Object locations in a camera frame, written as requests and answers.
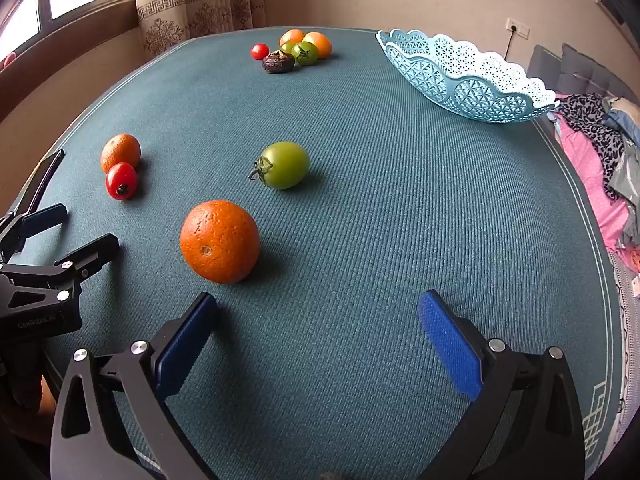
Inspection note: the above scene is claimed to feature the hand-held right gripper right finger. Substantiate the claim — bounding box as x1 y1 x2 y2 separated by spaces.
417 289 586 480

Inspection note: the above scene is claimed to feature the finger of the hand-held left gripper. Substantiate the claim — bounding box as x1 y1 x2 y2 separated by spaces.
0 233 121 311
0 203 69 261

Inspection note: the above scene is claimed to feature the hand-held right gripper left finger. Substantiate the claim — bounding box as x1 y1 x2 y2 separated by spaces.
50 291 221 480

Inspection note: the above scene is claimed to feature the red tomato with dark scar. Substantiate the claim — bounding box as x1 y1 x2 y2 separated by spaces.
105 162 138 201

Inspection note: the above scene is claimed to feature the small orange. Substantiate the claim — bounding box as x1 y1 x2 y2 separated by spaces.
100 133 142 175

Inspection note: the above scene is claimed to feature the large textured orange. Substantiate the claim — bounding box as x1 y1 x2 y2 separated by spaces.
179 199 261 285

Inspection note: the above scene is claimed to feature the light green tomato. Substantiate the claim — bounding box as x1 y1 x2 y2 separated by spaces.
248 141 311 191

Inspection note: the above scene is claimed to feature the light blue lattice basket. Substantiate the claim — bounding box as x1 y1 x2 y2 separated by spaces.
375 29 561 125

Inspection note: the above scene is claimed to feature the dark wrinkled passion fruit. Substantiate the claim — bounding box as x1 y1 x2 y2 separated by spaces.
262 50 296 75

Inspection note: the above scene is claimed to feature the dark green tomato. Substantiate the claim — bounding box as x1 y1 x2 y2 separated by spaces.
292 41 319 66

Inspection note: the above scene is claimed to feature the teal tablecloth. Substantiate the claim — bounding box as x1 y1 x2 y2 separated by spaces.
0 26 626 480

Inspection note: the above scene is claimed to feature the grey patterned bedsheet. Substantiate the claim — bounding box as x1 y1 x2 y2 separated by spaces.
607 250 640 421

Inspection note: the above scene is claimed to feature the grey plastic bag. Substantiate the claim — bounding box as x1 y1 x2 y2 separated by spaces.
607 140 640 201

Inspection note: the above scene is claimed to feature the beige patterned curtain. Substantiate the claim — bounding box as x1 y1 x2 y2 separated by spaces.
134 0 268 58

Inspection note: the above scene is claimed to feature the light blue cloth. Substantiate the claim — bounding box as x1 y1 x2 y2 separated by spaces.
602 97 640 146

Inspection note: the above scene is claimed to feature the grey padded cushion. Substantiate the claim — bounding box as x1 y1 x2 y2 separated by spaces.
556 42 640 106
527 44 563 92

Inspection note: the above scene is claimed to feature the window with brown frame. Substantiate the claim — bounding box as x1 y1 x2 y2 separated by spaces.
0 0 141 123

